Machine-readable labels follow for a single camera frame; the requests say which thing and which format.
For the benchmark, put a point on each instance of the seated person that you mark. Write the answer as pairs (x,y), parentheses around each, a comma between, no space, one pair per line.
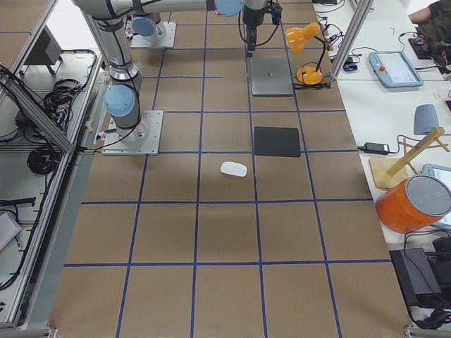
(433,24)

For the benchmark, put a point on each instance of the white computer mouse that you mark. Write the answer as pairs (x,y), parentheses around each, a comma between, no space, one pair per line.
(233,169)

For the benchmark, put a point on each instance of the silver closed laptop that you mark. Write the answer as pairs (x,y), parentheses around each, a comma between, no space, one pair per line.
(270,76)

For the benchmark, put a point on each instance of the wooden stand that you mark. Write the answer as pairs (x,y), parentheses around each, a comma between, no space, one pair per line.
(388,172)

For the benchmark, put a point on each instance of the blue teach pendant top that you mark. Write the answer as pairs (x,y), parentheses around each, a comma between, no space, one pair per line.
(394,70)

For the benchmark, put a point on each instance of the black power adapter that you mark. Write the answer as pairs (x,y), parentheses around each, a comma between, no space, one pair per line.
(374,148)

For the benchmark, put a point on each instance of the grey blue pad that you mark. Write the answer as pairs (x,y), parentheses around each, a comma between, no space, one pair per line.
(425,119)

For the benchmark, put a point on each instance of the black mousepad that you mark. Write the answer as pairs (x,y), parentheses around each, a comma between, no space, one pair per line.
(276,141)

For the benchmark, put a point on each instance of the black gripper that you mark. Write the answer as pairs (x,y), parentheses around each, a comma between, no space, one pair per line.
(252,17)

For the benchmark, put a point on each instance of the aluminium frame post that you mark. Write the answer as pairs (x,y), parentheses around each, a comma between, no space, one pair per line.
(355,25)

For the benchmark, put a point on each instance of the aluminium frame left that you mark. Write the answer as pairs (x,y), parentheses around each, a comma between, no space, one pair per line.
(50,76)

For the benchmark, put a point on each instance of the orange cylindrical bin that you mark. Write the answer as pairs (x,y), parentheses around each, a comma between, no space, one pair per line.
(408,206)

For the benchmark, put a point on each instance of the black box device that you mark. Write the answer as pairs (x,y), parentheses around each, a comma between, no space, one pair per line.
(423,277)

